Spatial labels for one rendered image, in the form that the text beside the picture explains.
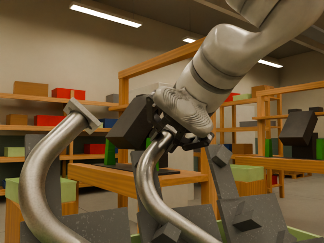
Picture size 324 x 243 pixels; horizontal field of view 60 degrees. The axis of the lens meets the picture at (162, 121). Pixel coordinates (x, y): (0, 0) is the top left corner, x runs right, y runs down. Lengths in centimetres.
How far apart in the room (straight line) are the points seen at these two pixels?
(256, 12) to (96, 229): 35
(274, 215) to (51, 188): 44
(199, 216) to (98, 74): 674
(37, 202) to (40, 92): 574
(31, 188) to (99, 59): 695
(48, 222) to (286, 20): 34
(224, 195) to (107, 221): 25
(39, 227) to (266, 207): 45
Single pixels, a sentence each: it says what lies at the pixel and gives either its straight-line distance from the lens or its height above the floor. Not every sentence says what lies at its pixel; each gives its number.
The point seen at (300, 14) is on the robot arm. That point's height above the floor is 127.
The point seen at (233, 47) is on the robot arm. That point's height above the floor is 126.
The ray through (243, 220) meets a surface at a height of 101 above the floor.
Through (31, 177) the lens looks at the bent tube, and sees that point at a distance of 38.
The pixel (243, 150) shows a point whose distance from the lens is 626.
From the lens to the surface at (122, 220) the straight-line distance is 46.
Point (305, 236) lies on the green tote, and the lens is 68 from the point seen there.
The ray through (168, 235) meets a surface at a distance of 45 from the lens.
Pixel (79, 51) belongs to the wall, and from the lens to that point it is 713.
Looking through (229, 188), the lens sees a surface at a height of 105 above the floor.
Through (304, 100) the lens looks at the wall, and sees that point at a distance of 1234.
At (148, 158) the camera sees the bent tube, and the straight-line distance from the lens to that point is 49.
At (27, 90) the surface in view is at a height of 212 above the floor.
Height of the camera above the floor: 115
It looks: 4 degrees up
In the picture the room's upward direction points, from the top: straight up
